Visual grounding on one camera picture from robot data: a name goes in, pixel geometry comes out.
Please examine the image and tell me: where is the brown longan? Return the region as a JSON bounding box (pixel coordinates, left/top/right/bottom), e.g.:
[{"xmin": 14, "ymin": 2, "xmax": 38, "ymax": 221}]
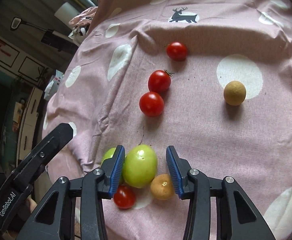
[
  {"xmin": 150, "ymin": 174, "xmax": 175, "ymax": 200},
  {"xmin": 223, "ymin": 81, "xmax": 247, "ymax": 106}
]

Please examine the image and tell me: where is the small green tomato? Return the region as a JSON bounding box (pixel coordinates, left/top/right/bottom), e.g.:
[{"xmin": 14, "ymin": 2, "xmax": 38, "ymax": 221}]
[{"xmin": 100, "ymin": 147, "xmax": 125, "ymax": 185}]

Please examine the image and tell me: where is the large green tomato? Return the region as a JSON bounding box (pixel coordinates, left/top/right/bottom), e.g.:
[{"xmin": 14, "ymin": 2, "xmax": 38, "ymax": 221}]
[{"xmin": 122, "ymin": 144, "xmax": 157, "ymax": 189}]

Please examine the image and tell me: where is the red cherry tomato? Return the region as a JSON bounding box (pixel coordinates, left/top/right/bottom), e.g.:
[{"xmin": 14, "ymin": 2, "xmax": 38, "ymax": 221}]
[
  {"xmin": 148, "ymin": 70, "xmax": 173, "ymax": 93},
  {"xmin": 139, "ymin": 92, "xmax": 164, "ymax": 117},
  {"xmin": 113, "ymin": 185, "xmax": 136, "ymax": 209},
  {"xmin": 166, "ymin": 42, "xmax": 188, "ymax": 61}
]

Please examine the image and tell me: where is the white paper bag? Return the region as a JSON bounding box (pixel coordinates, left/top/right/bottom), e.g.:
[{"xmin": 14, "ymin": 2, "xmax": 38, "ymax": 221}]
[{"xmin": 44, "ymin": 70, "xmax": 64, "ymax": 101}]

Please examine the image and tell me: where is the black desk lamp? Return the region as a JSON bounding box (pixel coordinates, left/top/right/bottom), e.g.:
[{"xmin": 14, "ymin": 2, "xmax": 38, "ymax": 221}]
[{"xmin": 10, "ymin": 17, "xmax": 78, "ymax": 54}]

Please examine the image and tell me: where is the pink polka dot deer cloth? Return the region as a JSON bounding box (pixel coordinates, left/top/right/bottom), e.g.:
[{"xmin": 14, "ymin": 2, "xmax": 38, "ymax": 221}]
[{"xmin": 43, "ymin": 0, "xmax": 292, "ymax": 239}]

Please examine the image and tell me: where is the pink crumpled cloth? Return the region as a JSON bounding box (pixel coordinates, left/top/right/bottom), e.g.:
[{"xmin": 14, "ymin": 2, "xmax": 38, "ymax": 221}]
[{"xmin": 68, "ymin": 7, "xmax": 98, "ymax": 28}]

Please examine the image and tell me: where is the white paper roll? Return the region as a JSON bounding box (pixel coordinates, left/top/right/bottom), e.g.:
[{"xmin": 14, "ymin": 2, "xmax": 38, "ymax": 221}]
[{"xmin": 54, "ymin": 2, "xmax": 79, "ymax": 29}]

